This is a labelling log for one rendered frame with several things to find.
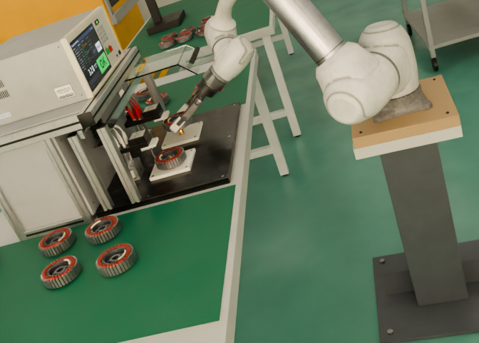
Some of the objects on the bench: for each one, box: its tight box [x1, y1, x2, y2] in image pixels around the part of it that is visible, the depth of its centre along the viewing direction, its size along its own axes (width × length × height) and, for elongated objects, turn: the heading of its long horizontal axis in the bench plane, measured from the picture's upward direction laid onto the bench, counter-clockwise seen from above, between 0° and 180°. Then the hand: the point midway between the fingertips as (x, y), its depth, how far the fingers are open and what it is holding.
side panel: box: [0, 138, 96, 241], centre depth 193 cm, size 28×3×32 cm, turn 119°
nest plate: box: [161, 121, 203, 150], centre depth 230 cm, size 15×15×1 cm
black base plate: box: [96, 102, 241, 218], centre depth 221 cm, size 47×64×2 cm
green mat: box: [0, 185, 236, 343], centre depth 168 cm, size 94×61×1 cm, turn 119°
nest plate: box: [149, 148, 196, 181], centre depth 209 cm, size 15×15×1 cm
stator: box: [154, 147, 187, 170], centre depth 208 cm, size 11×11×4 cm
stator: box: [41, 255, 81, 289], centre depth 170 cm, size 11×11×4 cm
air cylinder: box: [125, 157, 145, 181], centre depth 211 cm, size 5×8×6 cm
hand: (177, 120), depth 227 cm, fingers closed on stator, 11 cm apart
